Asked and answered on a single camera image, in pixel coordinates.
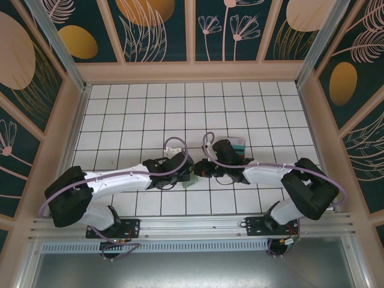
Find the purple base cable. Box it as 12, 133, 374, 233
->
89, 227, 142, 260
268, 238, 285, 259

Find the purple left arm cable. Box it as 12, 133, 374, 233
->
38, 137, 189, 220

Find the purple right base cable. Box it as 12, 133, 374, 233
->
268, 238, 285, 259

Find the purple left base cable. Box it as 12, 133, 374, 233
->
89, 227, 142, 260

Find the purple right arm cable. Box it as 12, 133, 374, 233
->
202, 131, 346, 212

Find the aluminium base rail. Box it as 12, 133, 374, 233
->
28, 212, 358, 241

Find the white slotted cable duct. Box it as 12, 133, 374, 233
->
40, 241, 271, 253

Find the aluminium corner post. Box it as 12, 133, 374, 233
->
25, 0, 91, 92
295, 0, 355, 88

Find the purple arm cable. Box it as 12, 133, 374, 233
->
202, 131, 346, 212
38, 137, 189, 220

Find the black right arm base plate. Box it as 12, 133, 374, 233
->
245, 216, 301, 238

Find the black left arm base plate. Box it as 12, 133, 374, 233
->
86, 218, 142, 239

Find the grey metal sheet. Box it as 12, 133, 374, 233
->
29, 251, 358, 288

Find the green card holder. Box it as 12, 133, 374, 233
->
181, 175, 199, 189

